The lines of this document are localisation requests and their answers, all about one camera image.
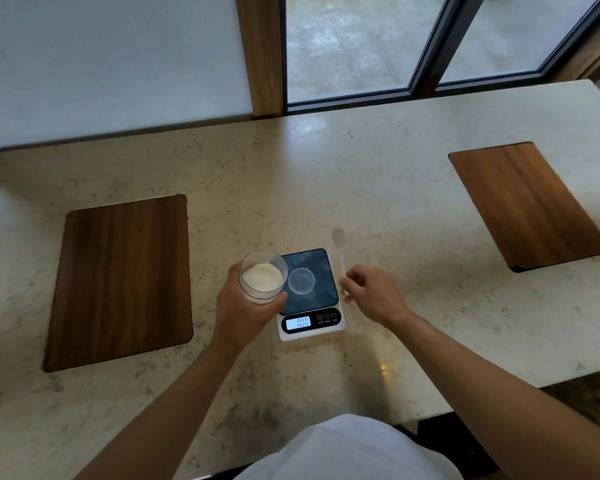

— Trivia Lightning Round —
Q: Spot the wooden wall trim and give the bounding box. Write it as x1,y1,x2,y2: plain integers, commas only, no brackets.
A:
550,7,600,84

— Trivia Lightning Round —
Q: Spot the person's left hand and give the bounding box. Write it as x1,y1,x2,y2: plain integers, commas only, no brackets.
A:
212,263,289,355

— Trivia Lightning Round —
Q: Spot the small clear round dish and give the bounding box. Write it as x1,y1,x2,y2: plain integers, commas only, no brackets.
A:
287,267,316,296

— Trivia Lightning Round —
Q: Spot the white powder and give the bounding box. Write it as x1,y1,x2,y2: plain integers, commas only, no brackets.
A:
242,264,285,293

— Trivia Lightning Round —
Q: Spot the black window frame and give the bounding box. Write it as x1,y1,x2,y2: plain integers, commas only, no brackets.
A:
279,0,600,114

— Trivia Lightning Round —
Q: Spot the clear glass cup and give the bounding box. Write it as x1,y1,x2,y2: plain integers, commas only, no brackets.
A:
238,250,289,305

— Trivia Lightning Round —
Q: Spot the digital kitchen scale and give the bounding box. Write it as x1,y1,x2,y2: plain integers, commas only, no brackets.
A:
277,248,346,343

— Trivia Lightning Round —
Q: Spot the person's left forearm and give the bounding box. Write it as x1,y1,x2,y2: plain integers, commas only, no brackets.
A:
74,339,247,480

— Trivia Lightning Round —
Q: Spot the brown wooden placemat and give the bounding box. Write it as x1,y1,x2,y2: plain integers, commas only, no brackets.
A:
448,141,600,274
43,194,195,374

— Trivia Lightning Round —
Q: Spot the wooden pillar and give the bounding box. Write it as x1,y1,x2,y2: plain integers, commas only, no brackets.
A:
234,0,286,118

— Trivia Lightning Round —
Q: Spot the person's right hand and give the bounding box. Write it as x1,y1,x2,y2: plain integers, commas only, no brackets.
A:
338,265,414,331

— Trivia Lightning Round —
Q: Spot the clear plastic spoon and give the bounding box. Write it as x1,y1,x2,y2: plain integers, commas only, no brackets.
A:
331,228,352,296

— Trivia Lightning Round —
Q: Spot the person's white shirt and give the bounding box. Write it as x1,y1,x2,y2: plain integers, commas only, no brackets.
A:
234,414,464,480

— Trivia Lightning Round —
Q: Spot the person's right forearm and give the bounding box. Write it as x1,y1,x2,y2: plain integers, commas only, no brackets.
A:
393,311,600,480

